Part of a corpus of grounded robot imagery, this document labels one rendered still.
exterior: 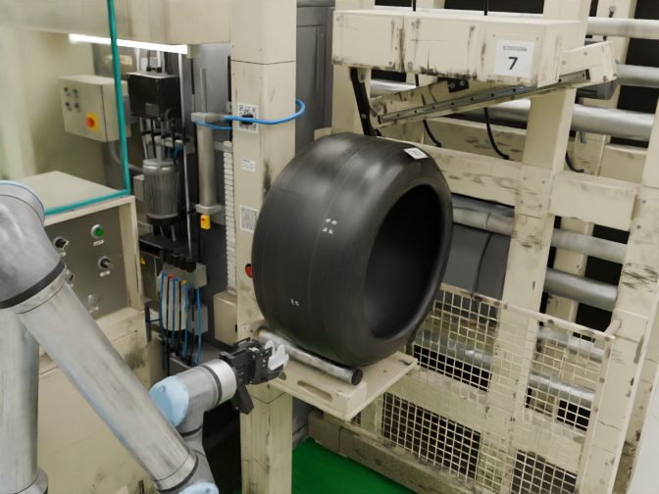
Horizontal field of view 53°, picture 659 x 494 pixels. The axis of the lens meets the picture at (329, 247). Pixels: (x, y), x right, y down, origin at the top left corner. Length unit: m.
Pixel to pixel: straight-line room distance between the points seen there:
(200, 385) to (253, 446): 0.95
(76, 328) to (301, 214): 0.63
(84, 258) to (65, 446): 0.55
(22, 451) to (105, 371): 0.28
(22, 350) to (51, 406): 0.81
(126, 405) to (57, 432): 0.95
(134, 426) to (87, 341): 0.17
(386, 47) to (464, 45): 0.22
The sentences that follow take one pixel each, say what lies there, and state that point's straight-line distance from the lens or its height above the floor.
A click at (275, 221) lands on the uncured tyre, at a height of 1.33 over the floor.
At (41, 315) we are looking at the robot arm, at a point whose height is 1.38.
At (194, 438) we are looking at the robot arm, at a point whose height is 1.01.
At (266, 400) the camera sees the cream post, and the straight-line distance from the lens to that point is 2.12.
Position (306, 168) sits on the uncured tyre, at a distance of 1.58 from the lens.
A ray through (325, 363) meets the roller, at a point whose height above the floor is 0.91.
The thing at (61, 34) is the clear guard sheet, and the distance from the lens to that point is 1.82.
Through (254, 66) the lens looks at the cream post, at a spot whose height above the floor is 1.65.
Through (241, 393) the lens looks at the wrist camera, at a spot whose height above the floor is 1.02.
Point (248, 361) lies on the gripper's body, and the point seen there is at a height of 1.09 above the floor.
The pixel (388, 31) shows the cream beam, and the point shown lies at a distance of 1.82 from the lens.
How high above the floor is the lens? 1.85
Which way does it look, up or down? 22 degrees down
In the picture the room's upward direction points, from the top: 2 degrees clockwise
